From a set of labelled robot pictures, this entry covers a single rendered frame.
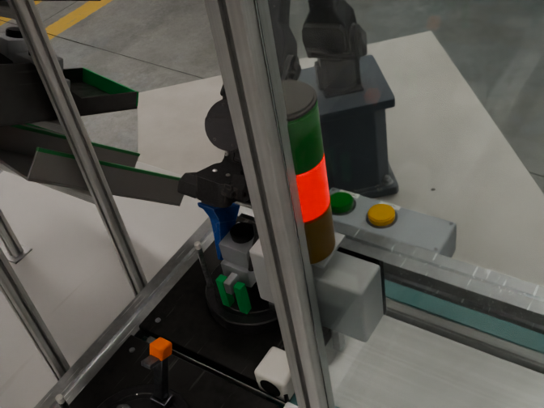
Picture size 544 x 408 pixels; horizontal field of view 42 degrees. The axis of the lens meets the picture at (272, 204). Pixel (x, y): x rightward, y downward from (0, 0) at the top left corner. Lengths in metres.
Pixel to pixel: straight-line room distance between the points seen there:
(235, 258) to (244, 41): 0.48
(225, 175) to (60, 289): 0.51
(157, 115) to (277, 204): 1.07
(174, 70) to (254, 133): 3.00
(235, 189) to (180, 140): 0.69
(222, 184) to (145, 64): 2.82
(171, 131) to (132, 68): 2.10
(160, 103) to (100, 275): 0.52
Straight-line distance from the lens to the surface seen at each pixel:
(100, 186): 0.96
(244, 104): 0.49
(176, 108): 1.58
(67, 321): 1.20
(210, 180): 0.81
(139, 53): 3.71
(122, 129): 3.17
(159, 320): 0.99
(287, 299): 0.63
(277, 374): 0.87
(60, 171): 0.96
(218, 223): 0.90
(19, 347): 1.20
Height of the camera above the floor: 1.70
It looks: 41 degrees down
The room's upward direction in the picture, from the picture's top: 12 degrees counter-clockwise
